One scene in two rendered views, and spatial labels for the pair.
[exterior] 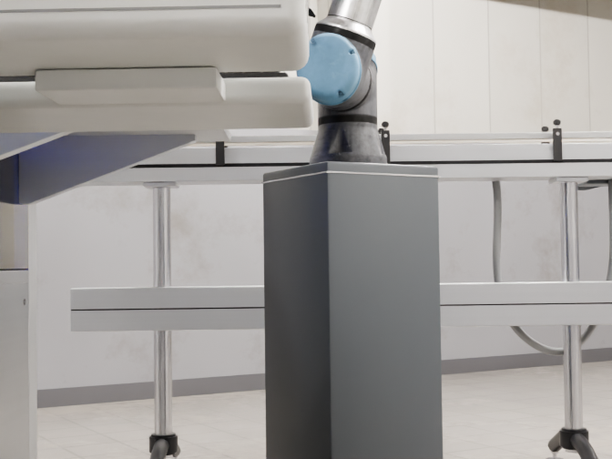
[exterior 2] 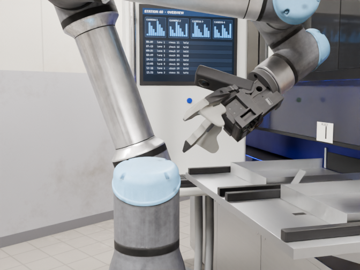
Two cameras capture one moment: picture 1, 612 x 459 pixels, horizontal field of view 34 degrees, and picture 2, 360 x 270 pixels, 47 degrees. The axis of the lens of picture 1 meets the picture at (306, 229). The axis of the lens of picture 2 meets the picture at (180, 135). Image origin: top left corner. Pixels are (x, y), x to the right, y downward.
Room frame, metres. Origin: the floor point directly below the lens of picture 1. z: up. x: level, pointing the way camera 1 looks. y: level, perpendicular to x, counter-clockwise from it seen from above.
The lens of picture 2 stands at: (2.63, -0.20, 1.15)
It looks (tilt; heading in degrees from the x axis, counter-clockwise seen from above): 6 degrees down; 166
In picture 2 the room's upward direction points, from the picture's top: straight up
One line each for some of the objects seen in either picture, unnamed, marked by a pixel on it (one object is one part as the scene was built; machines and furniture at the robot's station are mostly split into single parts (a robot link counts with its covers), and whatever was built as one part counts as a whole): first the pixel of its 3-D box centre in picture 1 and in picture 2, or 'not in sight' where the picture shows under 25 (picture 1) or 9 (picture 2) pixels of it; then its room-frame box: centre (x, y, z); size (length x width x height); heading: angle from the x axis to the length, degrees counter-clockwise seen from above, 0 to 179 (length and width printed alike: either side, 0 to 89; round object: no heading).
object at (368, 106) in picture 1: (346, 84); (147, 198); (1.92, -0.08, 0.96); 0.13 x 0.12 x 0.14; 167
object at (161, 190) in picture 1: (162, 319); not in sight; (2.79, 0.41, 0.46); 0.09 x 0.09 x 0.77; 0
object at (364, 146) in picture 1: (348, 144); (147, 263); (1.92, -0.08, 0.84); 0.15 x 0.15 x 0.10
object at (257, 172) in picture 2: not in sight; (297, 172); (1.50, 0.46, 0.90); 0.34 x 0.26 x 0.04; 90
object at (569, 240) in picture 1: (571, 314); not in sight; (2.80, -0.74, 0.46); 0.09 x 0.09 x 0.77; 0
